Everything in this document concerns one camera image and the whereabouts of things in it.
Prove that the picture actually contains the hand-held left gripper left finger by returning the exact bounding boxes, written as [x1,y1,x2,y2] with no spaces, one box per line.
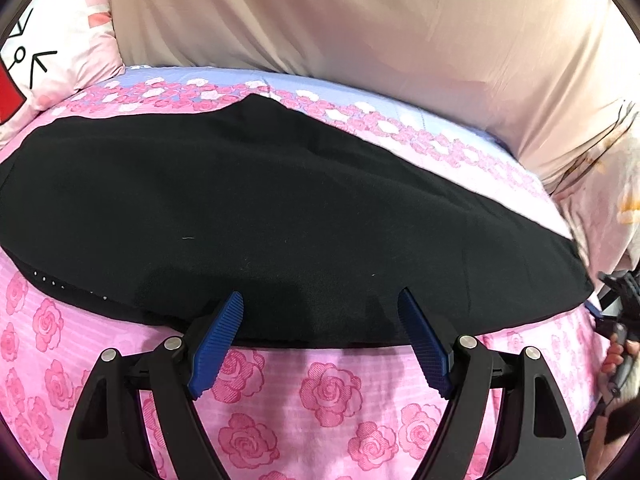
[57,291,246,480]

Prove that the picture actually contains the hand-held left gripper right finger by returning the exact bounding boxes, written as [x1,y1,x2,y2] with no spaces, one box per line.
[397,287,587,480]

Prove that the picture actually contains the black pants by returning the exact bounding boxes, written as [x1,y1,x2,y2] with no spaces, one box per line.
[0,92,596,351]

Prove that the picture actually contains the person's right hand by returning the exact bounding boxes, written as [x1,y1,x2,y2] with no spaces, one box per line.
[601,339,640,377]

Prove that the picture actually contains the white orange print cloth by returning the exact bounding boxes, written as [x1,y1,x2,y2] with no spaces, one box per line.
[545,100,640,291]

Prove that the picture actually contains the pink rose print bedsheet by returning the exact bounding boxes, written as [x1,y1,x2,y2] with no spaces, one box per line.
[0,62,616,480]

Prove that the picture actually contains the beige cloth cover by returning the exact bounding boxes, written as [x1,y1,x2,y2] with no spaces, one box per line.
[102,0,640,196]

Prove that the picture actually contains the cartoon print pillow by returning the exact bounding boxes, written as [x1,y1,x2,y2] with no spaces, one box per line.
[0,0,126,146]

